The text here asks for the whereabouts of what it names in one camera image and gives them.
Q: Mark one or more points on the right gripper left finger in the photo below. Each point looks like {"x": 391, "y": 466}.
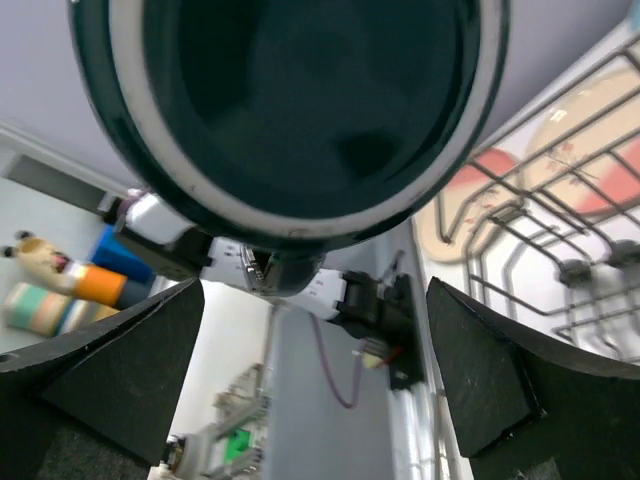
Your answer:
{"x": 98, "y": 403}

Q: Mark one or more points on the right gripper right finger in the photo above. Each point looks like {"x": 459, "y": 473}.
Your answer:
{"x": 527, "y": 406}

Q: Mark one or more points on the dark green mug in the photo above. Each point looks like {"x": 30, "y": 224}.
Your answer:
{"x": 293, "y": 128}

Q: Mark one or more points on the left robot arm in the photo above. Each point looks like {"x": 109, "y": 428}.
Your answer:
{"x": 240, "y": 260}

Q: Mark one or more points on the colourful clutter in background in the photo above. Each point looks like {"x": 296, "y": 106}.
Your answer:
{"x": 70, "y": 294}

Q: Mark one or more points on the pink cream plate near edge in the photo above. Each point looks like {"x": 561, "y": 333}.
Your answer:
{"x": 455, "y": 225}

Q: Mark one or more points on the pink and cream plate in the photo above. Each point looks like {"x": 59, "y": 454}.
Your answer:
{"x": 590, "y": 187}

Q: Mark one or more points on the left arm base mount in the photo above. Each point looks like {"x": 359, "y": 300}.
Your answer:
{"x": 400, "y": 328}

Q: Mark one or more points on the grey wire dish rack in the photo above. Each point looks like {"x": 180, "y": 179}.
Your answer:
{"x": 571, "y": 276}

